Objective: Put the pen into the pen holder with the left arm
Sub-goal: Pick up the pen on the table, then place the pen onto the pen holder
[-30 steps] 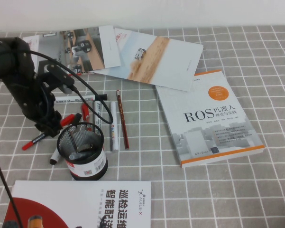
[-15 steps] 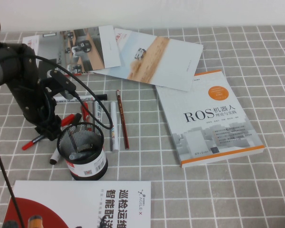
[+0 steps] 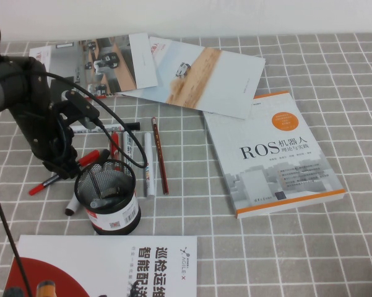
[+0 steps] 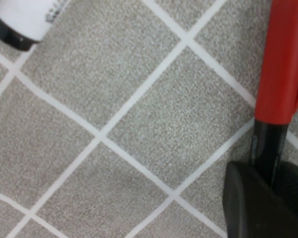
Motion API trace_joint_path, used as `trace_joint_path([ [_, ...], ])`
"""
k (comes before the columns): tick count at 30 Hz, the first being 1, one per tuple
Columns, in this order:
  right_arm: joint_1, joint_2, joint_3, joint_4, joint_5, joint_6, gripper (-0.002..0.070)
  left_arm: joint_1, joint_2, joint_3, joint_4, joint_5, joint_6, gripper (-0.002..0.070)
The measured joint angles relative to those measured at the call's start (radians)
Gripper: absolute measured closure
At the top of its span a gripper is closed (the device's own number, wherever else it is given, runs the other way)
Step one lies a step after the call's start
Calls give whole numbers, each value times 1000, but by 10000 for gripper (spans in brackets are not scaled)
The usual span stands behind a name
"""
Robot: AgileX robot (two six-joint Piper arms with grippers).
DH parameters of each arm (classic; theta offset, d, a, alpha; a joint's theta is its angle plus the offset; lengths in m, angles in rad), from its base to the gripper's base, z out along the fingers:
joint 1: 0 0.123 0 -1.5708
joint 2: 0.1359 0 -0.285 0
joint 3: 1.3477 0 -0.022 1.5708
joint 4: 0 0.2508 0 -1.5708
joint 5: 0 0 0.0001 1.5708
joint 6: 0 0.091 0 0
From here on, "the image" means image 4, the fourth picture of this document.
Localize white marker black ends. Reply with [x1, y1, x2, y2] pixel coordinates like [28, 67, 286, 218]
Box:
[0, 0, 70, 52]

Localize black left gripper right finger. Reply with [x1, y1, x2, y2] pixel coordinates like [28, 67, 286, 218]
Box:
[272, 161, 298, 217]

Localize grey checked tablecloth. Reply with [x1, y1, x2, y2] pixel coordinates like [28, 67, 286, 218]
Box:
[0, 0, 298, 238]

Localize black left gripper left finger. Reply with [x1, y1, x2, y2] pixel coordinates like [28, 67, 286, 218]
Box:
[222, 160, 298, 238]

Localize red-capped black pen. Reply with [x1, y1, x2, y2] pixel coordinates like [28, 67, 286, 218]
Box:
[249, 0, 298, 187]

